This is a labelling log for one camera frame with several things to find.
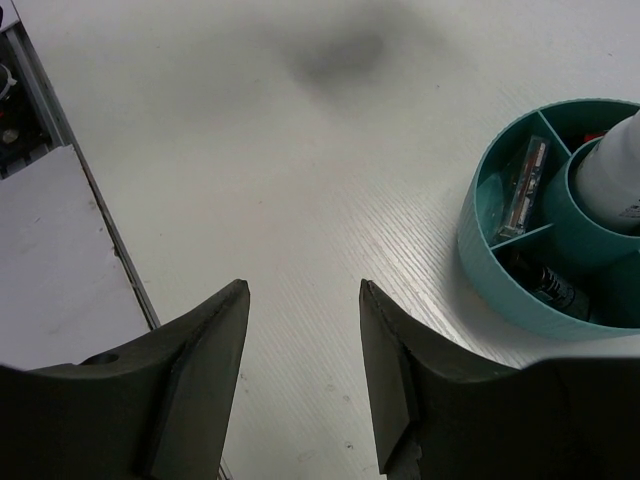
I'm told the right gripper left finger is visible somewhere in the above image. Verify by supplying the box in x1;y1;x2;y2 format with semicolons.
1;280;250;479

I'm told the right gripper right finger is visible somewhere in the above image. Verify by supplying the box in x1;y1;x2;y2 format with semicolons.
359;280;639;479

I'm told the black mascara tube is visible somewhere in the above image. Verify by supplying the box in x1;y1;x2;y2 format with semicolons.
498;248;591;321

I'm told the teal round organizer cup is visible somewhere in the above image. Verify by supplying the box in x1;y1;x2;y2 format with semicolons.
457;98;639;341

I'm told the square eyeshadow palette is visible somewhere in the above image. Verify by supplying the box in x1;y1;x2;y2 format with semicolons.
493;135;551;244

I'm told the white cap toner bottle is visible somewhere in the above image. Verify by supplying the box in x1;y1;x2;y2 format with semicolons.
575;113;639;234

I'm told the red lip gloss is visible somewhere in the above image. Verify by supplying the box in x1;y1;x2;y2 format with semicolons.
582;131;607;143

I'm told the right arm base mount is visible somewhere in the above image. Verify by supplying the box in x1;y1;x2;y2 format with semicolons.
1;1;73;179

